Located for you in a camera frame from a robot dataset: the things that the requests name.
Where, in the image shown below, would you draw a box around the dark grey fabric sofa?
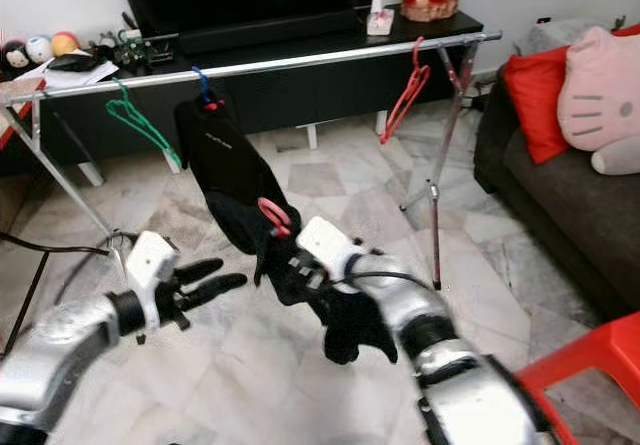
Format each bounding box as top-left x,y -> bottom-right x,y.
472,20 -> 640,321

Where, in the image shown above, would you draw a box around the small black electronic device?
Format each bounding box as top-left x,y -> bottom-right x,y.
105,13 -> 176,71

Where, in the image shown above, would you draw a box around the black T-shirt red collar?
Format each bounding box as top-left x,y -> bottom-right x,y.
172,97 -> 291,261

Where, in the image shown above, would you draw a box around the side table with lace cloth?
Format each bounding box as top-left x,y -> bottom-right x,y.
520,17 -> 591,56

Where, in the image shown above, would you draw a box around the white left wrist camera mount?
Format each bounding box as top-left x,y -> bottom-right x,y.
125,230 -> 179,334

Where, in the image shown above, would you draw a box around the black round plush toy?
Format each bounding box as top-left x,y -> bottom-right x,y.
0,40 -> 29,71

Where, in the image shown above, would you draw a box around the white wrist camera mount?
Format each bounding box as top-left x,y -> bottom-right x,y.
296,216 -> 364,284
125,230 -> 179,334

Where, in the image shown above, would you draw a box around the orange round plush toy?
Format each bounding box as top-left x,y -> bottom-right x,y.
50,30 -> 81,58

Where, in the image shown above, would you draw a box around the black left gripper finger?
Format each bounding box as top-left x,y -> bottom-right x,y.
184,273 -> 250,313
176,256 -> 226,287

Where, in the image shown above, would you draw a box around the pink cat face cushion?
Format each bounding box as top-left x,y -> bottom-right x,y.
557,25 -> 640,153

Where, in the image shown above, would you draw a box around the black soundbar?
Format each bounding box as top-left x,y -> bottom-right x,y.
175,7 -> 371,58

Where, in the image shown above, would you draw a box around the white blue round plush toy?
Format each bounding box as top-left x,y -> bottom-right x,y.
25,35 -> 53,64

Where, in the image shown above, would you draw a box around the white tissue box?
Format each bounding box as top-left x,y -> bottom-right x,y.
366,0 -> 395,36

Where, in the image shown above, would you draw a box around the blue hanger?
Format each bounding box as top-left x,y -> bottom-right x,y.
192,65 -> 219,111

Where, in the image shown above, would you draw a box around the black pouch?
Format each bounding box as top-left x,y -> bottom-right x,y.
48,53 -> 101,72

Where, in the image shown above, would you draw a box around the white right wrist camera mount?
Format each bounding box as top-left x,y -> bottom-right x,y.
296,216 -> 364,284

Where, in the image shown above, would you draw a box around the red plastic stool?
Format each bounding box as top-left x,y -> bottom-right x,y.
515,310 -> 640,445

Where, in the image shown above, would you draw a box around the white papers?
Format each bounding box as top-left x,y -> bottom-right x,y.
28,60 -> 121,91

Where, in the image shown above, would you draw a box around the black jersey garment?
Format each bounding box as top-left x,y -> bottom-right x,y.
230,200 -> 399,366

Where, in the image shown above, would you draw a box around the green wire hanger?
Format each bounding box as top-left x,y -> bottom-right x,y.
104,78 -> 184,170

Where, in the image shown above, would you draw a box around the black TV cabinet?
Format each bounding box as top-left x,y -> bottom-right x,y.
0,7 -> 486,188

